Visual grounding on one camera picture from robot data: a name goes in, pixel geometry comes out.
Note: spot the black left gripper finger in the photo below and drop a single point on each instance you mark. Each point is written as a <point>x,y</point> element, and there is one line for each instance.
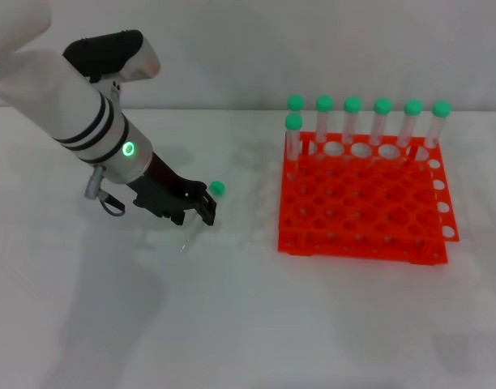
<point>208,208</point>
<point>178,218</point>

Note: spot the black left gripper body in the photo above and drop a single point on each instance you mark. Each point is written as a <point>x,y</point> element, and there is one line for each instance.
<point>163,190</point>

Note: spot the clear test tube green cap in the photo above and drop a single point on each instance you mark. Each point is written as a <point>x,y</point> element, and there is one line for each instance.
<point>413,107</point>
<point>382,106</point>
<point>441,109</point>
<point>324,103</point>
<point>296,102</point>
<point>293,122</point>
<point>352,104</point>
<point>217,188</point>

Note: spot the orange plastic test tube rack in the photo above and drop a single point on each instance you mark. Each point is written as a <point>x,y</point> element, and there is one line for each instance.
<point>377,194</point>

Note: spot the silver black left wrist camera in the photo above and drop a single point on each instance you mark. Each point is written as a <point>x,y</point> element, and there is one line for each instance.
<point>110,52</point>

